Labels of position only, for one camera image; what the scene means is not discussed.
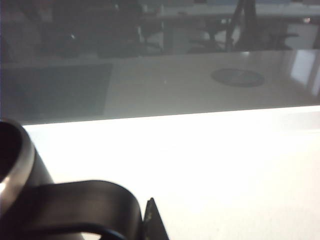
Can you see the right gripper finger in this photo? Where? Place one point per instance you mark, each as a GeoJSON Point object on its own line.
{"type": "Point", "coordinates": [153, 222]}

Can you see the black steel-rimmed mug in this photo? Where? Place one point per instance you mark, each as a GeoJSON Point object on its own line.
{"type": "Point", "coordinates": [75, 200]}

